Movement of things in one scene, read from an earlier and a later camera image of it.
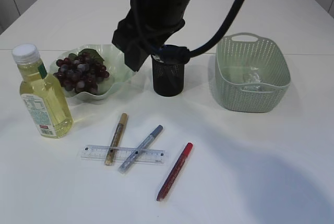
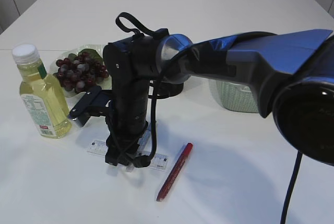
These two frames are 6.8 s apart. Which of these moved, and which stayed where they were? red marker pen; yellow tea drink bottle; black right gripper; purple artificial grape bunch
Moved: black right gripper
Stayed: red marker pen; yellow tea drink bottle; purple artificial grape bunch
